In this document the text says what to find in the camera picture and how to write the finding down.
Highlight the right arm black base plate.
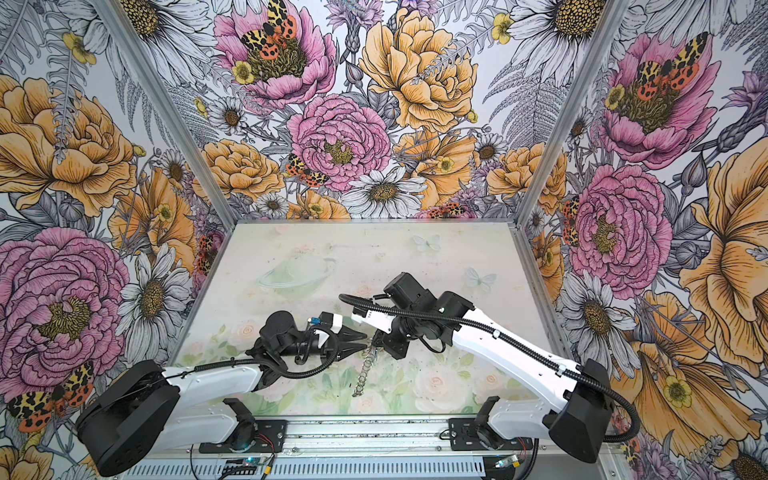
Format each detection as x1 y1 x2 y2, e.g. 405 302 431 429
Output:
440 417 533 452

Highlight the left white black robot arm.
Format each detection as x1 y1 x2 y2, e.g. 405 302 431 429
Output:
76 311 367 477

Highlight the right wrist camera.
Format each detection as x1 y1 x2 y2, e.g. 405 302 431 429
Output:
351 307 394 334

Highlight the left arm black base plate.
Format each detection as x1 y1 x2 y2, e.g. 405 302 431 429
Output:
198 419 288 454

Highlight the left aluminium corner post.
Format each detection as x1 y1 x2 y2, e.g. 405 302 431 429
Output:
94 1 237 233

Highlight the right aluminium corner post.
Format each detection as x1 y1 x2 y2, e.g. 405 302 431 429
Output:
515 0 630 229

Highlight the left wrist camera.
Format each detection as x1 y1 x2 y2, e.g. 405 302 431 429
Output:
307 312 343 349

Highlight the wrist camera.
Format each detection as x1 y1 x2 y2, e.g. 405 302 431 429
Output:
351 307 394 334
307 312 343 349

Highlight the aluminium front rail frame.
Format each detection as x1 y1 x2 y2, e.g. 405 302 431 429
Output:
118 414 633 479

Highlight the aluminium corner post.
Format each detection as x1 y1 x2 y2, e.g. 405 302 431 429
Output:
94 1 237 233
515 0 630 229

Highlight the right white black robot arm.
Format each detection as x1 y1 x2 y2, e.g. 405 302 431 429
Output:
339 272 642 463

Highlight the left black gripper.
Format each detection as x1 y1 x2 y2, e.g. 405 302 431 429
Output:
280 322 369 367

